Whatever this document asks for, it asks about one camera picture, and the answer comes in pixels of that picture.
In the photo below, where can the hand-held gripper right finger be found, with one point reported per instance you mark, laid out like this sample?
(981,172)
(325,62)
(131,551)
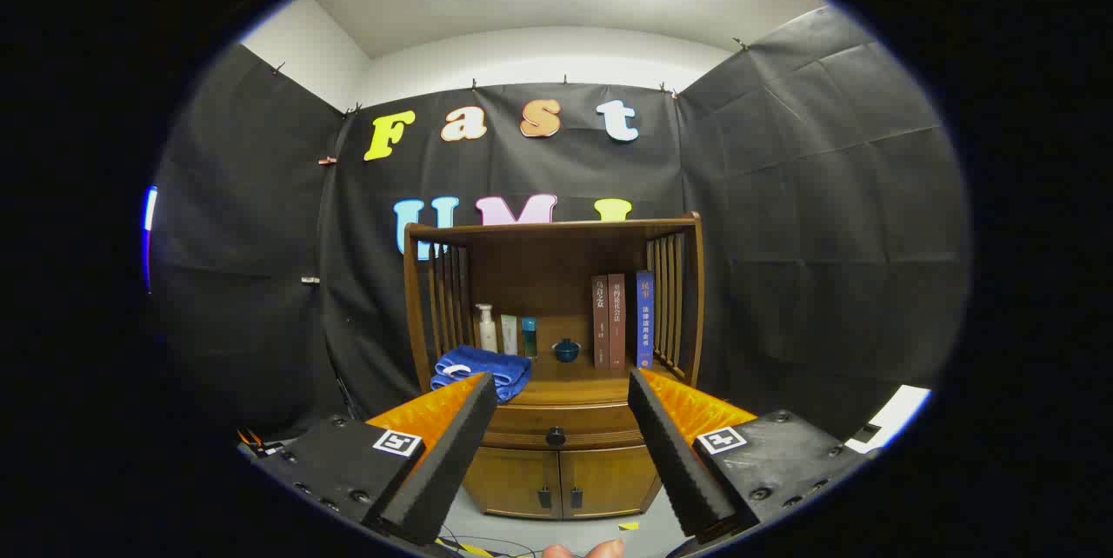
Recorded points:
(678,462)

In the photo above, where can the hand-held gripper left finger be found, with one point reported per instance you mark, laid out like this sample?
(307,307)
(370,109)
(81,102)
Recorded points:
(452,462)

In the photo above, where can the wooden drawer with black knob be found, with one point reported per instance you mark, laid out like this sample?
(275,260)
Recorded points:
(522,428)

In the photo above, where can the wooden cabinet door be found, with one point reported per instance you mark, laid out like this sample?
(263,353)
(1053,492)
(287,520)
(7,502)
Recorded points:
(609,480)
(513,480)

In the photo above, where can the wooden countertop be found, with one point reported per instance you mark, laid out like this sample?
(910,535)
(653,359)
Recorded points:
(574,380)

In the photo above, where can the wooden cabinet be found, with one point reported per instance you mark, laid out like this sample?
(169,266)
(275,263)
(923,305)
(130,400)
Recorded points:
(539,280)

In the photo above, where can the yellow and black floor tape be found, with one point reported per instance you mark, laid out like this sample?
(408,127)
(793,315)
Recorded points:
(469,548)

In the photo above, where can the blue folded towel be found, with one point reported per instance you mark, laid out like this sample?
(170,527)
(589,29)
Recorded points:
(487,362)

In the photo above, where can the white pump bottle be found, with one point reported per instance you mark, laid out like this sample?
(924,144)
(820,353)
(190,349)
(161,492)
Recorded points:
(487,336)

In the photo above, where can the white and green tube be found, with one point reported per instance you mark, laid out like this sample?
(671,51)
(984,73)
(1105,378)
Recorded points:
(509,336)

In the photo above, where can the blue book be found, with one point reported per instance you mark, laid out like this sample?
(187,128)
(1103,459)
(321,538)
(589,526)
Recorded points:
(644,323)

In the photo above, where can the teal bottle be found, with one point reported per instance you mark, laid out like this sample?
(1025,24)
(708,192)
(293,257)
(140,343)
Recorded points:
(529,341)

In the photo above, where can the reddish brown book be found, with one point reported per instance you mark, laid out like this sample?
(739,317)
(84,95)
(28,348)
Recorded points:
(616,323)

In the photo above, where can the dark blue lidded teacup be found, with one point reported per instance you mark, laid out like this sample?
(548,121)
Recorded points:
(566,352)

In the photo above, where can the dark brown book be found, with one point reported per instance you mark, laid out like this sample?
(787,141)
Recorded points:
(600,323)

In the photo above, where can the white panel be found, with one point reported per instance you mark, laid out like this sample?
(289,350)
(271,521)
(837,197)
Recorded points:
(900,406)

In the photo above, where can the black backdrop cloth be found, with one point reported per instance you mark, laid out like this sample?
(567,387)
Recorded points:
(826,193)

